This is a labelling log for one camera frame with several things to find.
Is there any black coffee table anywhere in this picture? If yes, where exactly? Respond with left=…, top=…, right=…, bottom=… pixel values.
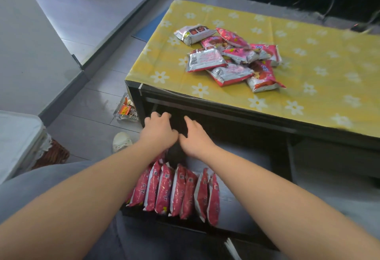
left=125, top=80, right=380, bottom=181

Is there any black table drawer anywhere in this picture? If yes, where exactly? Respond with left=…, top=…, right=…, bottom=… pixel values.
left=120, top=138, right=293, bottom=251

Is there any row of red snack packets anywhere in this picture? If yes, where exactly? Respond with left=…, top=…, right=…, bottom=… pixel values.
left=125, top=151, right=221, bottom=228

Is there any brown wicker basket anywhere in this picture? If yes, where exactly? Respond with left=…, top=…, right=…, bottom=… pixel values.
left=31, top=139, right=70, bottom=170

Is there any person's right hand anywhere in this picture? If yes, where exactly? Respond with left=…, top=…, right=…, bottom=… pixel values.
left=179, top=116, right=219, bottom=160

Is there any person's right forearm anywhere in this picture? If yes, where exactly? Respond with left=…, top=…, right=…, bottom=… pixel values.
left=194, top=146, right=380, bottom=260

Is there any white plastic piece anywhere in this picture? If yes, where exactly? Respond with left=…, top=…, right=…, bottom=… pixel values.
left=224, top=238, right=242, bottom=260

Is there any white cloth covered seat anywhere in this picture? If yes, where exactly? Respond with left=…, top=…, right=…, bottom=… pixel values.
left=0, top=110, right=52, bottom=184

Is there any person's left hand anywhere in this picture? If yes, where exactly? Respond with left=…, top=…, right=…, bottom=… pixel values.
left=139, top=112, right=179, bottom=154

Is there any blue floor mat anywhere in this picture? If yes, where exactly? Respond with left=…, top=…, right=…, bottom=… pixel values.
left=132, top=7, right=170, bottom=42

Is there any yellow floral tablecloth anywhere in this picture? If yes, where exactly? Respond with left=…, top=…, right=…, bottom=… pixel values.
left=125, top=0, right=380, bottom=138

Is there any pile of pink snack packets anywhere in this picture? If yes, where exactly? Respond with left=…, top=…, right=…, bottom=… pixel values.
left=174, top=25, right=286, bottom=93

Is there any clear glass candy dish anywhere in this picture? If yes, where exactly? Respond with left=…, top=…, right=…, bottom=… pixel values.
left=113, top=93, right=139, bottom=122

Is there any white shoe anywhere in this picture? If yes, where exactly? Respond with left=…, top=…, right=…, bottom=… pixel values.
left=112, top=132, right=133, bottom=154

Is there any person's left forearm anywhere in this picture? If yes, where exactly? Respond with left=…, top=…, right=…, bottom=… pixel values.
left=0, top=140, right=167, bottom=260

